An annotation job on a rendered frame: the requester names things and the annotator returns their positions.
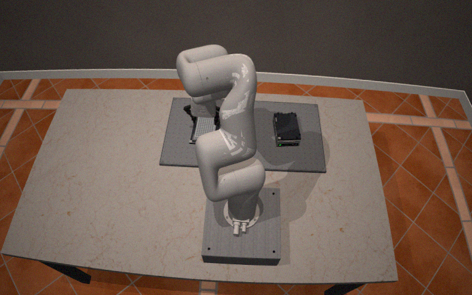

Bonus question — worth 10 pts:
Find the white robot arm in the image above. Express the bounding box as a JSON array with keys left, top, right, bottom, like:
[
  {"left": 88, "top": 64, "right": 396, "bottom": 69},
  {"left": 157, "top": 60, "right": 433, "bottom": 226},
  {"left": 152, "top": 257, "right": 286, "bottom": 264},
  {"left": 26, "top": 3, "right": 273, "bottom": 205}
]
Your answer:
[{"left": 176, "top": 44, "right": 266, "bottom": 235}]

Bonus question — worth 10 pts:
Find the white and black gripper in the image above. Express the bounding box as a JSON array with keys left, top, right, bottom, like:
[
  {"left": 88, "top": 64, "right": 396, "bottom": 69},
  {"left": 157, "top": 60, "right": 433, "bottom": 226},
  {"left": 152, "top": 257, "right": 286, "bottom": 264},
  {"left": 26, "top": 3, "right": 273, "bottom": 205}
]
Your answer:
[{"left": 184, "top": 97, "right": 220, "bottom": 125}]

